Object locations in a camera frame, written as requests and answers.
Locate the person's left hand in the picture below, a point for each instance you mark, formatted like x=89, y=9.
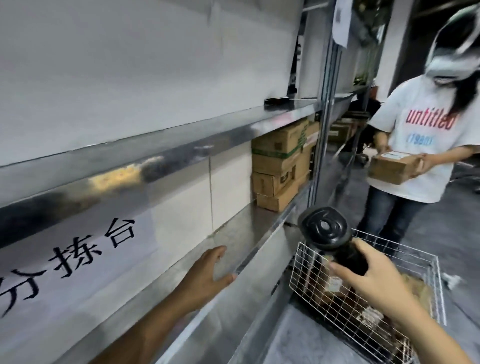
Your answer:
x=198, y=279

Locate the person's right hand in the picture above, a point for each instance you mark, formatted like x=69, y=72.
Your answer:
x=382, y=287

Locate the person's left thumb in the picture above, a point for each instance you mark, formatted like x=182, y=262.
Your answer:
x=226, y=279

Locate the person's right thumb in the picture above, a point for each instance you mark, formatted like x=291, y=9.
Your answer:
x=343, y=273

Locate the black handheld barcode scanner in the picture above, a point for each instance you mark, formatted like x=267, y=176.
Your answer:
x=324, y=227

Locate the person's left forearm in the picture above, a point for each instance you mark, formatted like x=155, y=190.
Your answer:
x=150, y=330

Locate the person's right forearm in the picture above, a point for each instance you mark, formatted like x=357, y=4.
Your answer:
x=438, y=337

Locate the dark brown parcel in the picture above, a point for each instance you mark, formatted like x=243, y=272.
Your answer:
x=318, y=292

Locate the metal shelving rack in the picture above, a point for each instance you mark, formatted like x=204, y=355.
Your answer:
x=247, y=232

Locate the tan padded parcel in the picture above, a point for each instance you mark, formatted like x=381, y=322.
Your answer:
x=418, y=296

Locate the white scrap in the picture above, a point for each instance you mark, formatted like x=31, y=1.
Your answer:
x=453, y=281

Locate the small brown cardboard parcel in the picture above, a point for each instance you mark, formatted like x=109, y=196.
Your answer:
x=393, y=168

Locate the wide flat cardboard box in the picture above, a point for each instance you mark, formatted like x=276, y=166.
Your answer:
x=343, y=131

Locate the narrow brown cardboard box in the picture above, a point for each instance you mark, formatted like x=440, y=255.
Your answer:
x=313, y=131

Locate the cardboard box green print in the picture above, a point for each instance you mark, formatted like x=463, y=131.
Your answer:
x=277, y=140

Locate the white paper sign black characters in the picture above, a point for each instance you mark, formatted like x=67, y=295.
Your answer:
x=75, y=270

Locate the small black device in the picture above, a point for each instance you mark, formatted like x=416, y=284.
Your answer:
x=276, y=101

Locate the white headset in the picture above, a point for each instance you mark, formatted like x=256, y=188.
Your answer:
x=444, y=65

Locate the hanging white paper sheet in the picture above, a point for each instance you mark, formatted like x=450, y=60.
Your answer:
x=343, y=22

